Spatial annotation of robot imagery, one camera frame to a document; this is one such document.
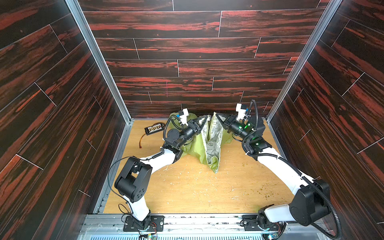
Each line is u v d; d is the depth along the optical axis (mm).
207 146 791
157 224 735
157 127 1120
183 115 718
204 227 723
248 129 596
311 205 407
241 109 677
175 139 616
